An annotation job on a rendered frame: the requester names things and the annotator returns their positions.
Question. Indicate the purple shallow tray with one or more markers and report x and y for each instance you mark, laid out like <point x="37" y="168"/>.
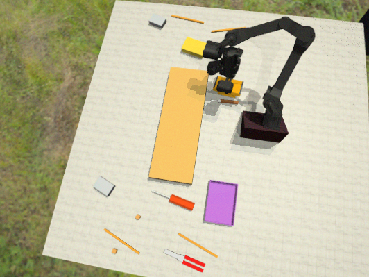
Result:
<point x="221" y="202"/>

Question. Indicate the orange rectangular panel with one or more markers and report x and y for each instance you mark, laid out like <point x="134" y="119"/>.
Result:
<point x="176" y="145"/>

